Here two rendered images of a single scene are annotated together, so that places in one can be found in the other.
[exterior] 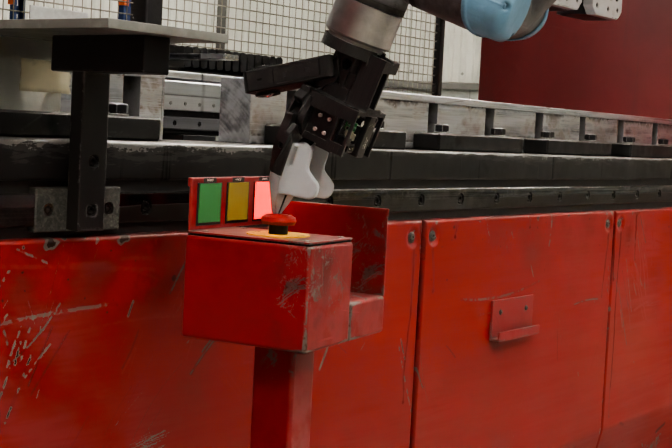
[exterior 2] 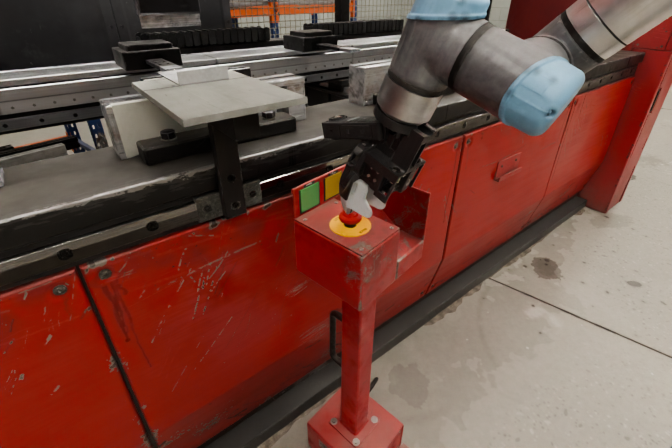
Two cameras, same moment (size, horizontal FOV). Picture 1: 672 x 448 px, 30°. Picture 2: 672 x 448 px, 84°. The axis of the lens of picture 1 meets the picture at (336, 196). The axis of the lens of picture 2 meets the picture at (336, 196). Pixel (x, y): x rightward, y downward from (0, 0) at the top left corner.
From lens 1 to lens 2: 0.92 m
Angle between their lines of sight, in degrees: 30
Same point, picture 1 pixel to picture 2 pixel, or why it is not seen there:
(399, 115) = not seen: hidden behind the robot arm
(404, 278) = (449, 167)
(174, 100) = (336, 63)
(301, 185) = (360, 208)
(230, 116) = (354, 89)
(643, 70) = not seen: outside the picture
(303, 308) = (358, 289)
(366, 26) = (407, 108)
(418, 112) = not seen: hidden behind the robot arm
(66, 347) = (236, 269)
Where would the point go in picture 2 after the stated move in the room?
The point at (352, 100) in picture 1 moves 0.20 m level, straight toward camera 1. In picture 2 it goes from (396, 161) to (364, 247)
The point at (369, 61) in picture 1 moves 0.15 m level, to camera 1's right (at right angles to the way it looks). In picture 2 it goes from (410, 134) to (539, 146)
